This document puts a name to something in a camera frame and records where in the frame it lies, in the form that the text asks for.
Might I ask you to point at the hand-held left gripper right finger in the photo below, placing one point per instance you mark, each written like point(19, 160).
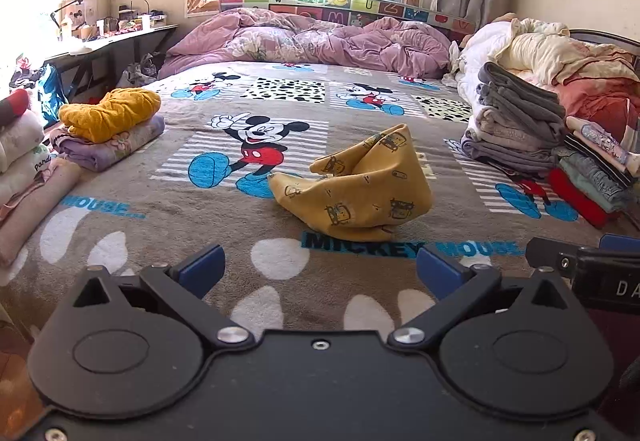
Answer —
point(440, 271)

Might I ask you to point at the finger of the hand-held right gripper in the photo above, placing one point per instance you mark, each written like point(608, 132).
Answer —
point(555, 256)
point(620, 242)

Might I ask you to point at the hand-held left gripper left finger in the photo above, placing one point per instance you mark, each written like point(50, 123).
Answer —
point(202, 266)

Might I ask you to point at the yellow printed shirt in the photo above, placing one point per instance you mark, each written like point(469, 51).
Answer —
point(360, 191)

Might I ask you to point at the grey crumpled clothes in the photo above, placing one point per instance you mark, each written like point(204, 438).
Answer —
point(140, 71)

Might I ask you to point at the blue denim folded garment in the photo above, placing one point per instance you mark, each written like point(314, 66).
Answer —
point(595, 186)

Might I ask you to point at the cartoon printed blanket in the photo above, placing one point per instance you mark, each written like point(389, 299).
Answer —
point(150, 221)

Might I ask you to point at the dark striped folded garment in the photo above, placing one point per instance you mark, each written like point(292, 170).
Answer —
point(607, 168)

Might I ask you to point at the pale printed folded garment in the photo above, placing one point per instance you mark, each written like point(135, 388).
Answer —
point(600, 138)

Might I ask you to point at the red pink blanket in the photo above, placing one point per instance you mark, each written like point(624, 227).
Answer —
point(600, 101)

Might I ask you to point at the lilac floral folded cloth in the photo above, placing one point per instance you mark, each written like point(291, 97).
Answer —
point(110, 148)

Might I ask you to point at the pink folded garment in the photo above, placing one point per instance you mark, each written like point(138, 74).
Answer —
point(35, 216)

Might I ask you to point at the mustard yellow folded sweater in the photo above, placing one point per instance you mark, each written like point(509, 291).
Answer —
point(110, 113)

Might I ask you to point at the white printed folded garment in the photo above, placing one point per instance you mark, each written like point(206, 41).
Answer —
point(30, 171)

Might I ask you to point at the cream quilt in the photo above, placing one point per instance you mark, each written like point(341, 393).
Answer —
point(560, 53)

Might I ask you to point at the white quilt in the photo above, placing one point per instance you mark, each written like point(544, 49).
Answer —
point(480, 46)

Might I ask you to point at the blue bag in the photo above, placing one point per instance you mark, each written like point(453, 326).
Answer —
point(50, 91)

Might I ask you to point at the black desk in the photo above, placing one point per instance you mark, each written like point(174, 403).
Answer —
point(125, 38)

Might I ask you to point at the red grey folded garment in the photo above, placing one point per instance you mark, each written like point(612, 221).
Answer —
point(12, 106)

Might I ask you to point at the purple quilt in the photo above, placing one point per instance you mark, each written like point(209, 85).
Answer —
point(300, 36)

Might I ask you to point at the clutter of small desk items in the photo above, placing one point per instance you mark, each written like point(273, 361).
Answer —
point(125, 21)

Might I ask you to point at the colourful alphabet headboard mat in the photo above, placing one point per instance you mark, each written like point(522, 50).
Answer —
point(380, 8)

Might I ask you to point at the black bed rail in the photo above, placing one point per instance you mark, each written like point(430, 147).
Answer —
point(615, 38)

